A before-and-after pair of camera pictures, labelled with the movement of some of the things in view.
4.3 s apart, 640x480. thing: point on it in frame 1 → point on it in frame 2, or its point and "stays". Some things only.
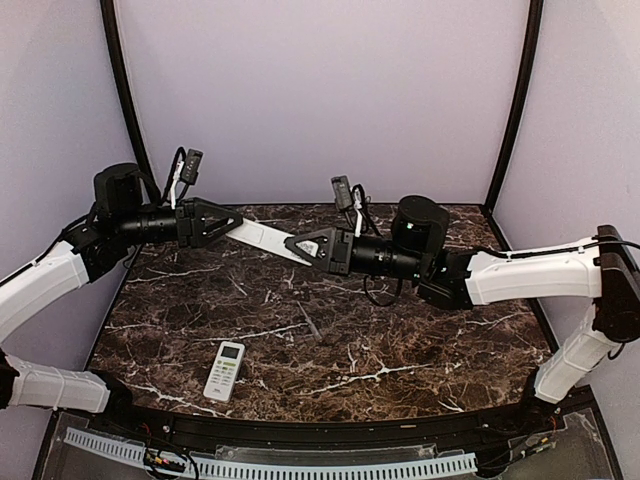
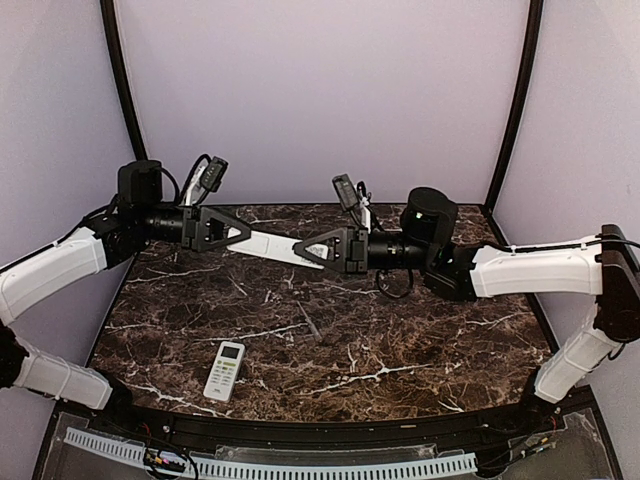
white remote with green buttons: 223,373 stays
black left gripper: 188,227 → 198,224
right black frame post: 533,34 stays
